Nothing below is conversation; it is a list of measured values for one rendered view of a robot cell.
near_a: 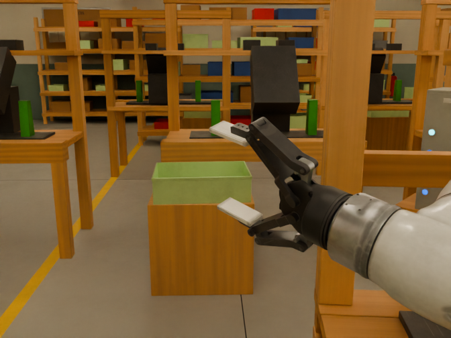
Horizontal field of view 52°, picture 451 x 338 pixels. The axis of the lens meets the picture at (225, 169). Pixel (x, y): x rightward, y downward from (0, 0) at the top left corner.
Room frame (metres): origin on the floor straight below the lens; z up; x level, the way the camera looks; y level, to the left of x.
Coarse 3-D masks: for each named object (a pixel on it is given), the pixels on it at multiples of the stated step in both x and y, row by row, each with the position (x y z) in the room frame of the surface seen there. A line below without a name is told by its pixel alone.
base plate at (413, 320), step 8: (400, 312) 1.04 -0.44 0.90; (408, 312) 1.03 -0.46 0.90; (400, 320) 1.03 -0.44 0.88; (408, 320) 1.00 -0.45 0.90; (416, 320) 1.00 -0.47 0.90; (424, 320) 1.00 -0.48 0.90; (408, 328) 0.97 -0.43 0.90; (416, 328) 0.97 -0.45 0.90; (424, 328) 0.97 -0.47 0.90; (432, 328) 0.97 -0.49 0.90; (440, 328) 0.97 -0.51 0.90; (408, 336) 0.96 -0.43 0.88; (416, 336) 0.93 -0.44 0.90; (424, 336) 0.93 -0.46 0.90; (432, 336) 0.93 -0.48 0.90; (440, 336) 0.93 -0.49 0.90; (448, 336) 0.93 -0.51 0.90
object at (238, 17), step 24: (144, 24) 7.54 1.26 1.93; (192, 24) 7.57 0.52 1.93; (216, 24) 7.58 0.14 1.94; (240, 24) 7.59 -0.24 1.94; (264, 24) 7.60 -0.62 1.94; (288, 24) 7.61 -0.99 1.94; (312, 24) 7.62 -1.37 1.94; (144, 48) 7.59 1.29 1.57; (192, 48) 7.61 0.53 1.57; (216, 48) 7.62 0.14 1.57; (240, 48) 7.64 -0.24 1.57; (312, 48) 7.67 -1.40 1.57; (192, 72) 7.68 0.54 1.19; (216, 72) 7.66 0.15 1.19; (240, 72) 7.66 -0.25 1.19; (312, 72) 8.10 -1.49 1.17; (144, 96) 8.04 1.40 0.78; (216, 96) 7.67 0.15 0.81; (240, 96) 7.70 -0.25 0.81; (312, 96) 8.10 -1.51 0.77; (144, 120) 8.01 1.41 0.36; (240, 120) 7.69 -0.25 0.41
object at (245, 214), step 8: (232, 200) 0.69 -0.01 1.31; (224, 208) 0.68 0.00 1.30; (232, 208) 0.67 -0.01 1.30; (240, 208) 0.67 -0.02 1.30; (248, 208) 0.67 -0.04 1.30; (232, 216) 0.66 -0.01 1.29; (240, 216) 0.65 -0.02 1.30; (248, 216) 0.65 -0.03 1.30; (256, 216) 0.65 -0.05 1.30; (248, 224) 0.64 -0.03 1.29
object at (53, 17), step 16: (48, 16) 10.58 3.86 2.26; (80, 16) 10.60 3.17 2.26; (96, 16) 10.61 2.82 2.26; (48, 32) 10.58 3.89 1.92; (64, 32) 10.59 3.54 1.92; (80, 32) 10.60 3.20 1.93; (96, 32) 10.61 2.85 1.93; (272, 32) 10.73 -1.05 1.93; (288, 32) 10.74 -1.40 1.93; (304, 32) 10.75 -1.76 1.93; (48, 48) 10.58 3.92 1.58; (64, 48) 10.59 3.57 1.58; (96, 48) 10.61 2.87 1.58
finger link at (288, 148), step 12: (264, 120) 0.59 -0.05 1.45; (252, 132) 0.58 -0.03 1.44; (264, 132) 0.57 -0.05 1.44; (276, 132) 0.58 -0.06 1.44; (264, 144) 0.57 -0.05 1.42; (276, 144) 0.56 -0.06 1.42; (288, 144) 0.57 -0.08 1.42; (288, 156) 0.55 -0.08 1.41; (300, 156) 0.56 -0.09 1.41; (300, 168) 0.54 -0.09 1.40
